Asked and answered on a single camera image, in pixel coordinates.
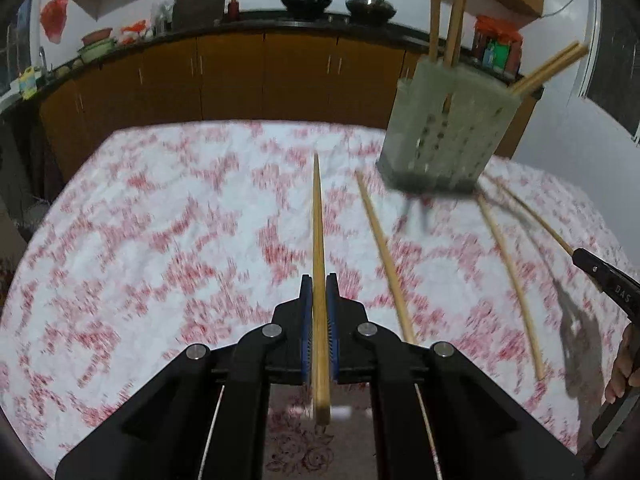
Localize yellow detergent bottle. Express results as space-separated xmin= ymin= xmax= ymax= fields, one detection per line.
xmin=19 ymin=66 xmax=40 ymax=99

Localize floral tablecloth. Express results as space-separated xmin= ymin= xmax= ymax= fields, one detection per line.
xmin=0 ymin=119 xmax=640 ymax=480

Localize wooden base cabinets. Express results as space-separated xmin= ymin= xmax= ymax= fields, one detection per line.
xmin=39 ymin=30 xmax=538 ymax=181

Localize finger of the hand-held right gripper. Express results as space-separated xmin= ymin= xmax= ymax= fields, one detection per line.
xmin=572 ymin=247 xmax=640 ymax=322

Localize black wok with lid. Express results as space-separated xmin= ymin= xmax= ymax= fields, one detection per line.
xmin=345 ymin=0 xmax=398 ymax=24

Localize large barred window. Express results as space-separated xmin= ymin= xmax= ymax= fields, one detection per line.
xmin=582 ymin=0 xmax=640 ymax=148

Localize person's right hand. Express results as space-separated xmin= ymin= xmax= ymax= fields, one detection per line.
xmin=604 ymin=322 xmax=640 ymax=406

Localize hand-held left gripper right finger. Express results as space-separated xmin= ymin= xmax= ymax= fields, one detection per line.
xmin=325 ymin=274 xmax=586 ymax=480

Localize clear glass jar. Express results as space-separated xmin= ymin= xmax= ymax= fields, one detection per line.
xmin=152 ymin=0 xmax=174 ymax=34

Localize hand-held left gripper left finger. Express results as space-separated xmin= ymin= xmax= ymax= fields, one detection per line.
xmin=55 ymin=275 xmax=314 ymax=480

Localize dark cutting board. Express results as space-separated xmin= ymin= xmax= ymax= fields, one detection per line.
xmin=172 ymin=0 xmax=227 ymax=25

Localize crumpled red plastic bag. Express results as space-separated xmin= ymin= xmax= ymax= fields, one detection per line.
xmin=120 ymin=20 xmax=149 ymax=44

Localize green basin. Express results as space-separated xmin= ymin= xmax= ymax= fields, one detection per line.
xmin=77 ymin=40 xmax=119 ymax=64

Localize small barred window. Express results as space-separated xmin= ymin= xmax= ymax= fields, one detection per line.
xmin=0 ymin=0 xmax=37 ymax=96

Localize open black wok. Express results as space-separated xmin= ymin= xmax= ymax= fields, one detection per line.
xmin=280 ymin=0 xmax=334 ymax=17

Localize white power cable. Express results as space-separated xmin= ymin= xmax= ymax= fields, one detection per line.
xmin=542 ymin=0 xmax=589 ymax=19

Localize red plastic bag on hook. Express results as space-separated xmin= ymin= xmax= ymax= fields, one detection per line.
xmin=40 ymin=0 xmax=70 ymax=43

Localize black kitchen countertop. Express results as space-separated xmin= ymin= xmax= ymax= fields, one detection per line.
xmin=0 ymin=12 xmax=544 ymax=111

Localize green perforated chopstick holder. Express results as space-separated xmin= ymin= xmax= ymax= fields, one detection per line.
xmin=376 ymin=57 xmax=521 ymax=196

